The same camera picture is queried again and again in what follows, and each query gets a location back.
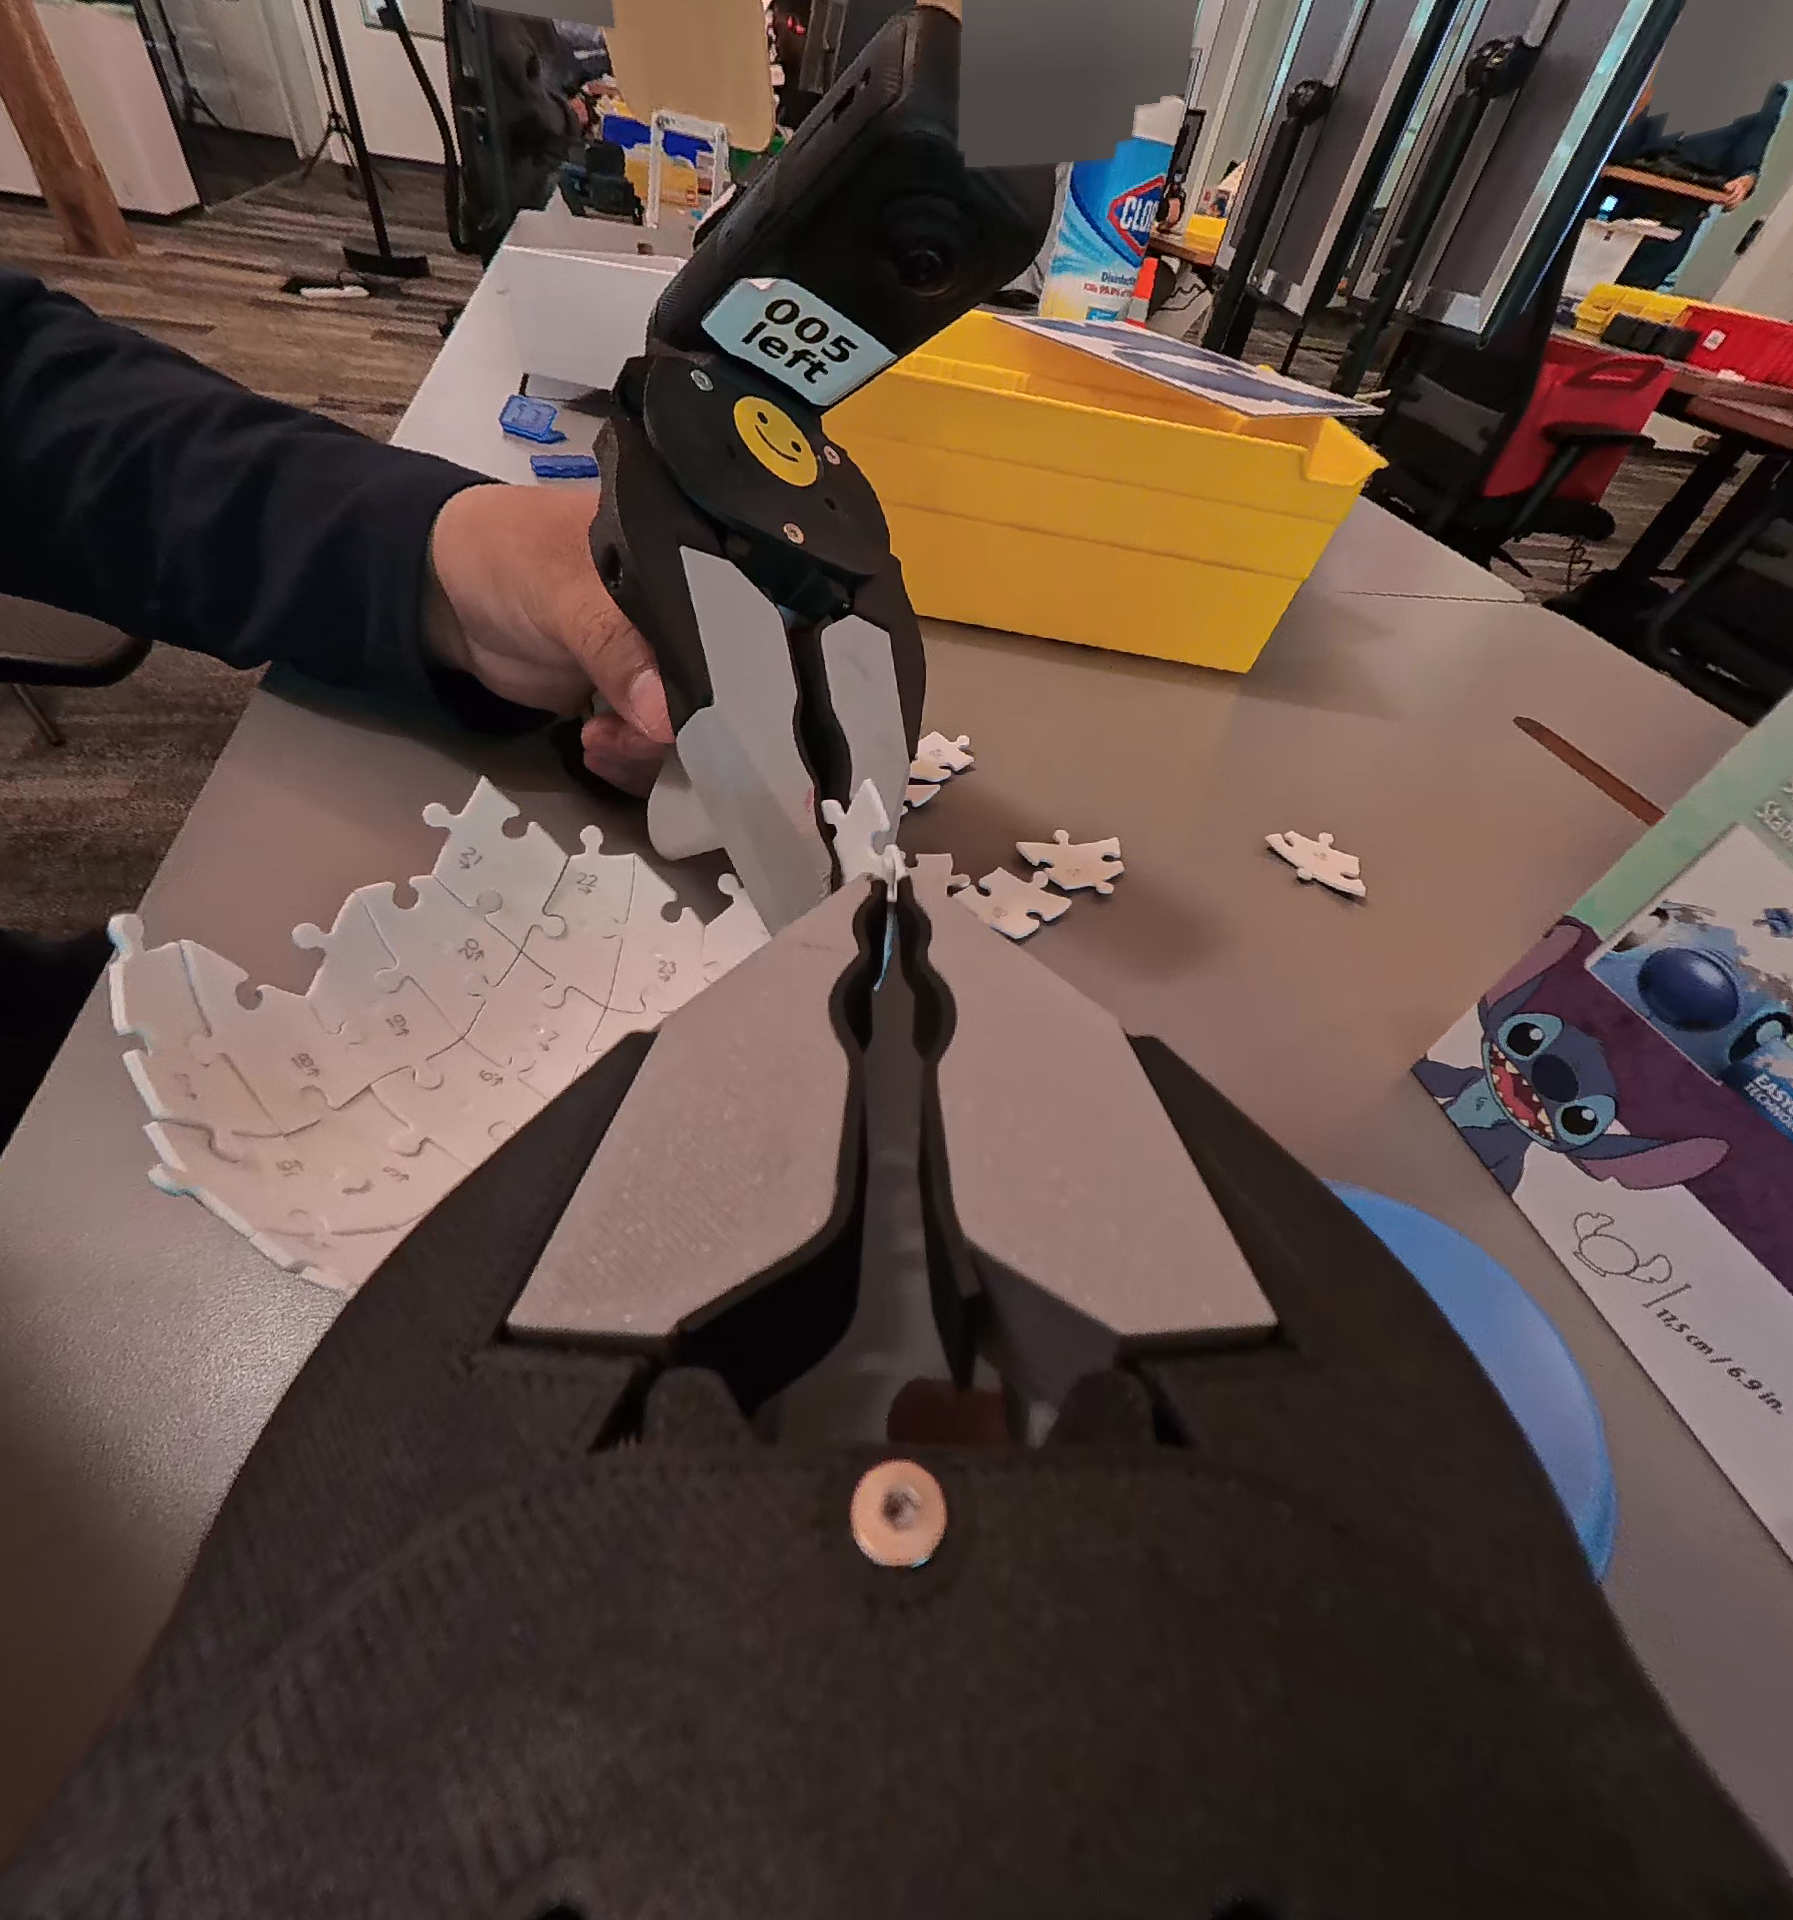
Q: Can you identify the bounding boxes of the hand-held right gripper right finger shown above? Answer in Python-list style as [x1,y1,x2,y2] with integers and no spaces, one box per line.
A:
[902,878,1284,1396]

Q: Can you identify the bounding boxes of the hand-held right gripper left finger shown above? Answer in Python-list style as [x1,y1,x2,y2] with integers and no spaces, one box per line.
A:
[507,877,893,1414]

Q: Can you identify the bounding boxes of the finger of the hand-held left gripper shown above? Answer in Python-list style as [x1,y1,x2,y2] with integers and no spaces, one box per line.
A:
[823,610,918,843]
[675,544,841,934]

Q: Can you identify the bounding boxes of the partly built white puzzle ball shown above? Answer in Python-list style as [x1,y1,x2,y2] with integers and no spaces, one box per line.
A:
[105,777,778,1293]

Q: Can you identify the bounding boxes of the person's left forearm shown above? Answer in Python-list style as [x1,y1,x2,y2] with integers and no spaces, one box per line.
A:
[0,223,509,736]

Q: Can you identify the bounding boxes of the blue plastic ball stand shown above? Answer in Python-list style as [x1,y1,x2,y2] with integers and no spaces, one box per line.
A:
[1321,1177,1619,1584]

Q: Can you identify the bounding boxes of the cartoon puzzle box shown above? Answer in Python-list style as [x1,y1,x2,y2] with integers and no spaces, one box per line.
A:
[1412,629,1793,1644]

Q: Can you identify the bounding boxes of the person's left hand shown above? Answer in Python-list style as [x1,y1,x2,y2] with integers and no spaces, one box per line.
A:
[419,481,680,796]

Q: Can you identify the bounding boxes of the white open box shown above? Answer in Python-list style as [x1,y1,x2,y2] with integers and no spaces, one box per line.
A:
[485,246,690,405]

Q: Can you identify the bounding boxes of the yellow plastic bin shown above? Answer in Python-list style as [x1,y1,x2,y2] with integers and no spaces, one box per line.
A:
[823,310,1388,674]

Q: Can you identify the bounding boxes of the white and blue printed sheet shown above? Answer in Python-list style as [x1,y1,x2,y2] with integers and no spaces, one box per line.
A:
[985,310,1385,417]

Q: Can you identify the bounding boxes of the beige board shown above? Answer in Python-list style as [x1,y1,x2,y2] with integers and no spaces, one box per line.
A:
[606,0,776,153]

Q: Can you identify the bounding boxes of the disinfecting wipes canister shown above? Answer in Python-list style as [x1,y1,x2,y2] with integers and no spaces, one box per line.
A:
[1047,99,1189,323]

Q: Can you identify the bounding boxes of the black tripod stand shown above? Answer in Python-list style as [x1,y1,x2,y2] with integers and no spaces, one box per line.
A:
[310,0,433,281]

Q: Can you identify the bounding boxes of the brown wooden stick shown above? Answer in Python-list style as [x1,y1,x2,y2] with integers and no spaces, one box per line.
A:
[1515,717,1665,827]

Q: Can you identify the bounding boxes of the grey partition panel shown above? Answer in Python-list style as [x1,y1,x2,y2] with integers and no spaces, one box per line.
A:
[1360,0,1683,336]
[1212,0,1438,319]

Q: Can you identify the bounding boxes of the red storage bins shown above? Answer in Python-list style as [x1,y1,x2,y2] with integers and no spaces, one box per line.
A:
[1579,284,1793,408]

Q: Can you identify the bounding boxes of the wooden post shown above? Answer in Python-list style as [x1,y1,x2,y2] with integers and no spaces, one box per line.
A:
[0,0,135,258]

